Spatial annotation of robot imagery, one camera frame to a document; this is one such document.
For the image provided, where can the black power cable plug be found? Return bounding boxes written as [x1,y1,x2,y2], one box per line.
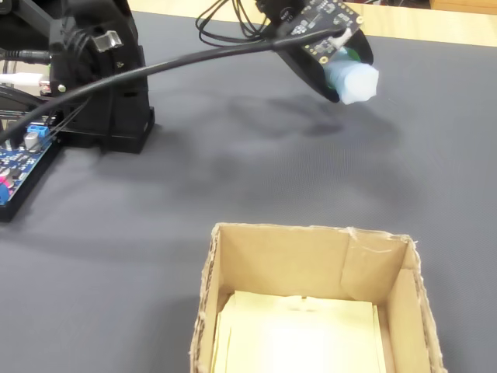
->
[0,47,54,66]

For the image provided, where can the dark grey textured mat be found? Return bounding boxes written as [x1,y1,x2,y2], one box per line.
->
[0,10,497,373]

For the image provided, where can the thin black cable bundle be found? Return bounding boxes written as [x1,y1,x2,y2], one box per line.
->
[195,0,273,50]

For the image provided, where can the white usb connector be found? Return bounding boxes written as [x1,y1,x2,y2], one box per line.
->
[0,72,44,87]

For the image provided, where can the thick black cable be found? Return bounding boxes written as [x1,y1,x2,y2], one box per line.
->
[0,26,353,145]

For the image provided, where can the blue controller circuit board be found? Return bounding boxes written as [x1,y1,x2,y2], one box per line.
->
[0,121,54,206]

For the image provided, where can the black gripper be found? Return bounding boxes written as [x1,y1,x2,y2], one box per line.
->
[263,23,375,104]

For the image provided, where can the brown cardboard box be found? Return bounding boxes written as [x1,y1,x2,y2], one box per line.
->
[188,221,446,373]

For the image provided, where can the camera circuit board with lens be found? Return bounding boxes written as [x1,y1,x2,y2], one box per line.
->
[254,0,364,65]

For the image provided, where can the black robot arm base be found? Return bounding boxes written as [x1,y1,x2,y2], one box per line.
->
[0,0,157,155]

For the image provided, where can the yellow paper sheets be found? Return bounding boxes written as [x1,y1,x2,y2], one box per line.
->
[211,290,388,373]

